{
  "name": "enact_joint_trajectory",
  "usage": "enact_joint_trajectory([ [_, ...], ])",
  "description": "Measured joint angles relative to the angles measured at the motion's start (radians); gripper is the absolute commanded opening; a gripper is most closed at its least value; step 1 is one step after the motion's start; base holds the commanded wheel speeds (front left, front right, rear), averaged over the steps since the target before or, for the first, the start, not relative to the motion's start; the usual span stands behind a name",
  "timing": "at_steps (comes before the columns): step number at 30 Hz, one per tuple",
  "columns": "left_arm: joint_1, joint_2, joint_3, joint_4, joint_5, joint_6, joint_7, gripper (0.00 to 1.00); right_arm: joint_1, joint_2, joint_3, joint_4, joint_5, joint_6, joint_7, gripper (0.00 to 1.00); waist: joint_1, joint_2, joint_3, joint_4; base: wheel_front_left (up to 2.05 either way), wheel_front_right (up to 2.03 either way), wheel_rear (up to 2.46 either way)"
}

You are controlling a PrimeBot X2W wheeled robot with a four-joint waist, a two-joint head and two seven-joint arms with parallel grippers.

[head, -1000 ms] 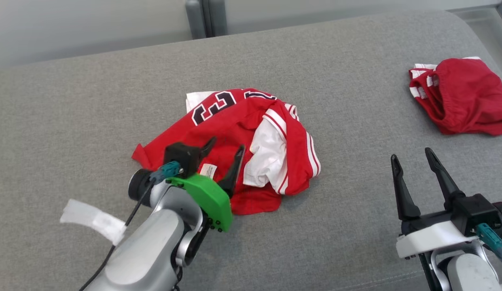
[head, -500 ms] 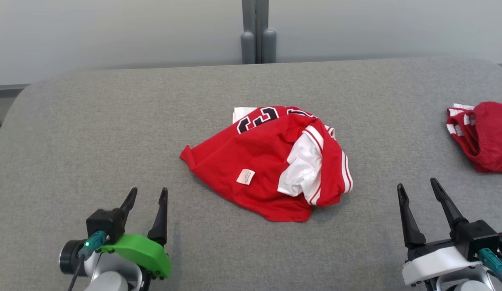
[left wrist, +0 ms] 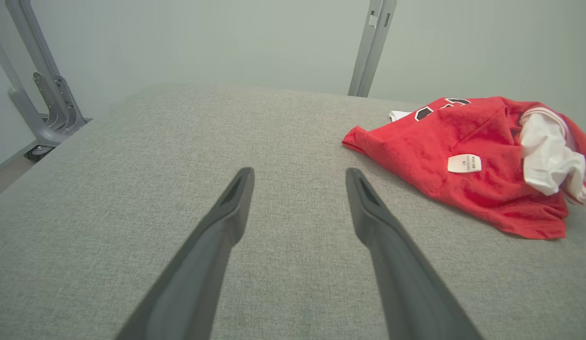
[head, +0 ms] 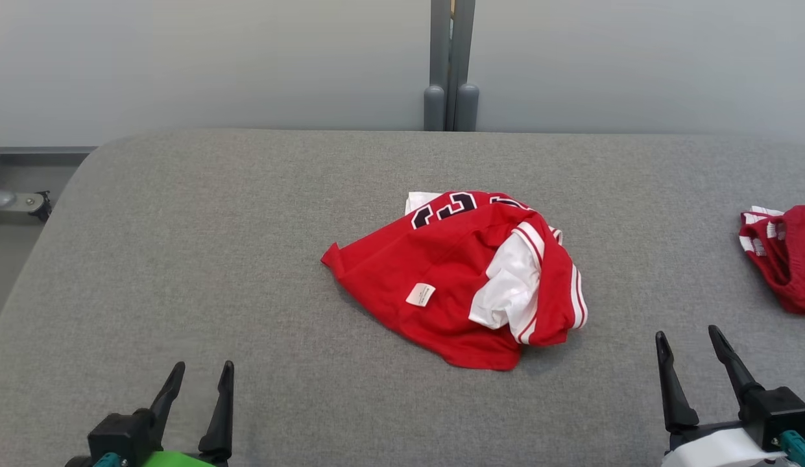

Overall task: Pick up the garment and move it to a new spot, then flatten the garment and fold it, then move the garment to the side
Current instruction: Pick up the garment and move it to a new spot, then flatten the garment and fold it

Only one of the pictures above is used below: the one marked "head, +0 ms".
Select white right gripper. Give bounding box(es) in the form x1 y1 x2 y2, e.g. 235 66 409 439
655 324 789 467

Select grey metal leg with caster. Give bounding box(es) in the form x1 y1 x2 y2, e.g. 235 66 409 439
0 187 53 225

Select red Bulls 23 shorts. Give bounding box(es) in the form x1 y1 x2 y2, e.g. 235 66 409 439
739 204 805 316

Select grey metal partition post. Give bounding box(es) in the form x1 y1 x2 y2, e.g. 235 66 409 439
423 0 480 133

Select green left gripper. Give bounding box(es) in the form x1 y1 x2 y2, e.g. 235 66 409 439
139 360 235 467

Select red jersey with white sleeves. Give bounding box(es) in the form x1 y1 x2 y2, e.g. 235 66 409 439
320 190 589 372

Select right cable with teal plug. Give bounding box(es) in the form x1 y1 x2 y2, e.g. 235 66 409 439
778 429 805 467

